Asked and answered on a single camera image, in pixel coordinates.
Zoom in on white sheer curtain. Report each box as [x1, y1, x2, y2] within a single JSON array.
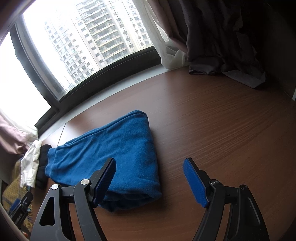
[[133, 0, 189, 70]]

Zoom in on dark grey curtain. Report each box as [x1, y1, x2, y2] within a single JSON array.
[[149, 1, 295, 88]]

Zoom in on blue sweatpants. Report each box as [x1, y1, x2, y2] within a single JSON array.
[[45, 110, 162, 212]]

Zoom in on pink left curtain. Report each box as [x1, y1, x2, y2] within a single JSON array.
[[1, 113, 39, 155]]

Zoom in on black window frame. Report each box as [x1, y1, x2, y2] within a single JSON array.
[[10, 16, 161, 135]]

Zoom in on mustard plaid fringed scarf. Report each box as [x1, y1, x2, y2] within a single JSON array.
[[1, 160, 33, 236]]

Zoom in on black folded garment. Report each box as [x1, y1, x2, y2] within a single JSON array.
[[35, 144, 52, 190]]

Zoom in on white folded garment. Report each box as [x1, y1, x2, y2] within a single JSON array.
[[20, 140, 42, 188]]

